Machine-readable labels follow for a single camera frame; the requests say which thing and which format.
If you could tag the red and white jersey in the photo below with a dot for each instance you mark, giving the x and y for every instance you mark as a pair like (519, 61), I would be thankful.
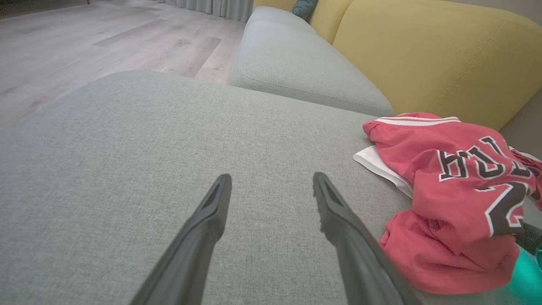
(444, 237)

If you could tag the red shirt with white sleeves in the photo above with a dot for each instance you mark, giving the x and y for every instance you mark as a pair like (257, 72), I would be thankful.
(381, 167)

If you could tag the light grey curtain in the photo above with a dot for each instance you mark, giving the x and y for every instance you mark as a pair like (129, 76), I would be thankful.
(211, 7)

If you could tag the small grey sofa seat cushion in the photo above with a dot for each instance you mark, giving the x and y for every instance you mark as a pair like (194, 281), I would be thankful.
(296, 63)

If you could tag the teal throw pillow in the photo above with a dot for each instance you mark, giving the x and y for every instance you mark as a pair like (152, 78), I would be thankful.
(304, 7)

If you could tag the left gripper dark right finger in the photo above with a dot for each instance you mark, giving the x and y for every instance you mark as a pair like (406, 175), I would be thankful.
(360, 254)

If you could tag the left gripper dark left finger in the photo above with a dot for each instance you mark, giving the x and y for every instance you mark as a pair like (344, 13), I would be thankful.
(186, 254)

